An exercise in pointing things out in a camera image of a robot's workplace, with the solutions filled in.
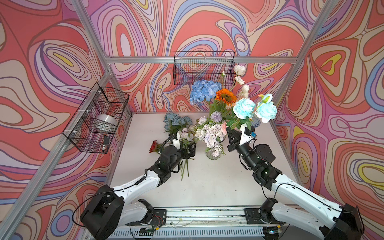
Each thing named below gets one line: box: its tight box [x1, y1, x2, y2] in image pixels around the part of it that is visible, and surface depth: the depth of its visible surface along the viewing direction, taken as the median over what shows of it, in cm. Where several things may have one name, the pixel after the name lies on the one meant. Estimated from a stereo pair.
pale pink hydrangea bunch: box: [195, 116, 226, 158], surface depth 72 cm
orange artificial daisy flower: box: [214, 88, 237, 114], surface depth 69 cm
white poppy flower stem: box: [229, 64, 250, 99], surface depth 72 cm
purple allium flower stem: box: [210, 111, 223, 123], surface depth 75 cm
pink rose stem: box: [221, 120, 228, 136], surface depth 70 cm
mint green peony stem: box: [233, 93, 278, 131], surface depth 50 cm
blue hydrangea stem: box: [189, 79, 222, 106], surface depth 69 cm
